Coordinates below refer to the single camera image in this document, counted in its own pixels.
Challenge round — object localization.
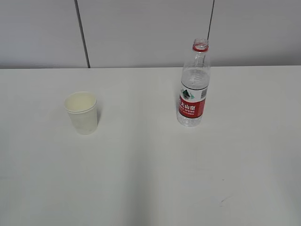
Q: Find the clear plastic water bottle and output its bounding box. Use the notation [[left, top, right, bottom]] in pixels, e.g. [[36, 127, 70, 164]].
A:
[[177, 39, 211, 127]]

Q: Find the white paper cup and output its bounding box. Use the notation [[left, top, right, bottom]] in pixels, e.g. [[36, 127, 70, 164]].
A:
[[64, 91, 98, 135]]

